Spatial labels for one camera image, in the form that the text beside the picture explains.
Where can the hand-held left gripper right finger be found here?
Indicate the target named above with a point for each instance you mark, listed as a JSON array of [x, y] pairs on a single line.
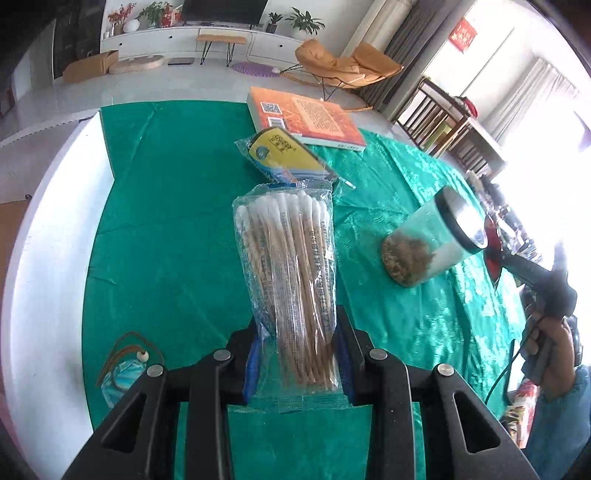
[[345, 369]]

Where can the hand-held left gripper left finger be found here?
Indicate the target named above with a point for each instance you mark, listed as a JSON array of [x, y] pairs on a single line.
[[251, 369]]

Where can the cotton swabs pack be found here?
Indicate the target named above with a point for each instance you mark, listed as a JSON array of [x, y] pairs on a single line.
[[291, 277]]

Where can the white cardboard box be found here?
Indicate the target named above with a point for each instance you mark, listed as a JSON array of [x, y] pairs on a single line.
[[51, 230]]

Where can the person's right forearm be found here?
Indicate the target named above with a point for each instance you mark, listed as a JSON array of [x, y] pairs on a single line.
[[563, 424]]

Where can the person's right hand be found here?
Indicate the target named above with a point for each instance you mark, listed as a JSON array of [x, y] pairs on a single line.
[[554, 350]]

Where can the cluttered side table items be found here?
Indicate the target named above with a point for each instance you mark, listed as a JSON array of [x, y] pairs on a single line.
[[508, 217]]

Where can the clear jar with black lid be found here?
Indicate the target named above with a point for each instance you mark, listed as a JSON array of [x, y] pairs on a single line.
[[429, 249]]

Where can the red printed bag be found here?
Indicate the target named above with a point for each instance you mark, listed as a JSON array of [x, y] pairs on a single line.
[[521, 410]]

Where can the green tablecloth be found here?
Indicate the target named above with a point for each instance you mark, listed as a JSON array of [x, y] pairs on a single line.
[[175, 230]]

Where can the white sheer curtain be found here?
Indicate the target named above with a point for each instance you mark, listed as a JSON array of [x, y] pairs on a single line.
[[531, 97]]

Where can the red cloth on chair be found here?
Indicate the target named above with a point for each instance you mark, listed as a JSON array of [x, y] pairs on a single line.
[[467, 106]]

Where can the dark wooden chair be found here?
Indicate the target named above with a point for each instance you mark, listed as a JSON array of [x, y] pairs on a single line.
[[434, 120]]

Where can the yellow sponge packet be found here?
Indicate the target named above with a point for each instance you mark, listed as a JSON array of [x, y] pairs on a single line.
[[286, 159]]

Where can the orange book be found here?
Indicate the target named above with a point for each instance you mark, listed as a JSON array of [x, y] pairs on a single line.
[[318, 120]]

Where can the grey curtain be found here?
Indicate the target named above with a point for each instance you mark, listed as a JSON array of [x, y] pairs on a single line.
[[406, 46]]

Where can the purple round cushion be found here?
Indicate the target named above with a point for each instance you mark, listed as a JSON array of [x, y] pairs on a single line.
[[254, 70]]

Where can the orange lounge chair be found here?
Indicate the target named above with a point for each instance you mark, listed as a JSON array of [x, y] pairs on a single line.
[[332, 64]]

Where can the white standing air conditioner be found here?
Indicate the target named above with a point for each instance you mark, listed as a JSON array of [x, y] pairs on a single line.
[[374, 23]]

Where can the flat bathroom scale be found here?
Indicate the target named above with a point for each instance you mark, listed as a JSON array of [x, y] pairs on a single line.
[[181, 61]]

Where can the round beige cushion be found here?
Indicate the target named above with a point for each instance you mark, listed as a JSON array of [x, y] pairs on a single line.
[[136, 64]]

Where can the wooden bench with metal legs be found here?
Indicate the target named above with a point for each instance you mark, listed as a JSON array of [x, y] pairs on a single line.
[[221, 39]]

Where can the white television cabinet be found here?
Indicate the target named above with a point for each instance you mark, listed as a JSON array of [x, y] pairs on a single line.
[[184, 39]]

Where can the brown cardboard box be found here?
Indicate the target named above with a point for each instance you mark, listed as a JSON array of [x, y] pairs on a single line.
[[90, 67]]

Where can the small potted plant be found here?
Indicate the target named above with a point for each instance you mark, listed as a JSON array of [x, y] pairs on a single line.
[[274, 22]]

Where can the large green potted plant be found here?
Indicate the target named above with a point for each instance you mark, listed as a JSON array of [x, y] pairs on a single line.
[[304, 21]]

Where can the black television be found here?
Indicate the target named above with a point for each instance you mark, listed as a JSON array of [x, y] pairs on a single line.
[[226, 10]]

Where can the red gift box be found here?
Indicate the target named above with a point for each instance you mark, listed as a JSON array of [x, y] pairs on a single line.
[[171, 16]]

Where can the round white vase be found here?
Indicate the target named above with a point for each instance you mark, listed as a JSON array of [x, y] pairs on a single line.
[[130, 25]]

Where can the bushy potted plant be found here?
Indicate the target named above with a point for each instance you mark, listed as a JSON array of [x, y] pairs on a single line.
[[154, 13]]

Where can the dark display cabinet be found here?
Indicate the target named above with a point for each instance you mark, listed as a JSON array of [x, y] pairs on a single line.
[[87, 27]]

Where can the red flower branches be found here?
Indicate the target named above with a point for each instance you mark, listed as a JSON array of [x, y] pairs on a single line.
[[121, 13]]

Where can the red wall hanging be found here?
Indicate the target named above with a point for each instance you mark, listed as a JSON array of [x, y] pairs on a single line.
[[464, 34]]

